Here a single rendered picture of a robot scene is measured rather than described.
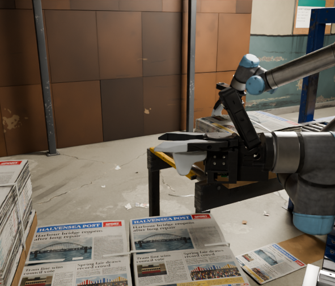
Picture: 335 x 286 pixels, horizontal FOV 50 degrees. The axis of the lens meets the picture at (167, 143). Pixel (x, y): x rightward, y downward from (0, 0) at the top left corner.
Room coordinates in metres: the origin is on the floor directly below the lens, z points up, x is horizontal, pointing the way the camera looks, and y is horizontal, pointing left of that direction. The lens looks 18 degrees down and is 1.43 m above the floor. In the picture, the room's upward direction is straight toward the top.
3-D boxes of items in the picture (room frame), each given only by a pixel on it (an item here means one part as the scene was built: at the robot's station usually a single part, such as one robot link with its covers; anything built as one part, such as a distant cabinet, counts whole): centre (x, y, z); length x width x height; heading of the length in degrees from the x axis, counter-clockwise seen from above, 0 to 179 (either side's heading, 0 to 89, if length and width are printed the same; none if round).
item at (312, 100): (2.62, -1.05, 0.77); 0.09 x 0.09 x 1.55; 27
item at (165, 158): (1.61, -0.02, 0.81); 0.43 x 0.03 x 0.02; 27
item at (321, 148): (0.61, -0.28, 1.21); 0.11 x 0.08 x 0.09; 88
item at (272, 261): (1.91, -0.64, 0.01); 0.37 x 0.28 x 0.01; 117
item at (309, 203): (0.62, -0.28, 1.12); 0.11 x 0.08 x 0.11; 178
